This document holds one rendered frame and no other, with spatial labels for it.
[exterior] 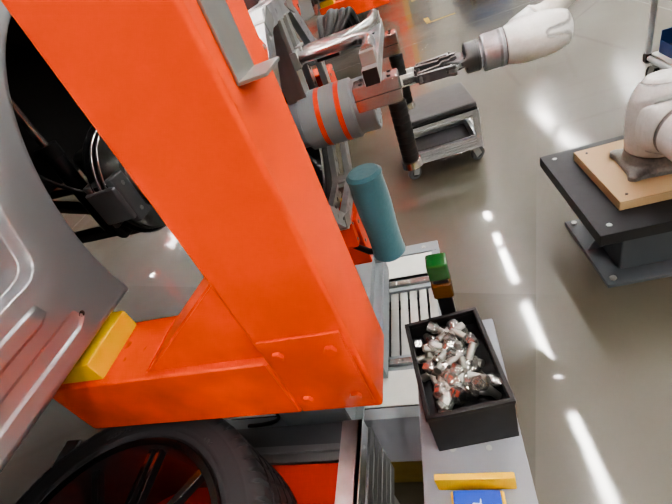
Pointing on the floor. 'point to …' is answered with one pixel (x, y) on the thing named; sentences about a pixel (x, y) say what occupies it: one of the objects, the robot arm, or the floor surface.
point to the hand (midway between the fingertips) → (401, 79)
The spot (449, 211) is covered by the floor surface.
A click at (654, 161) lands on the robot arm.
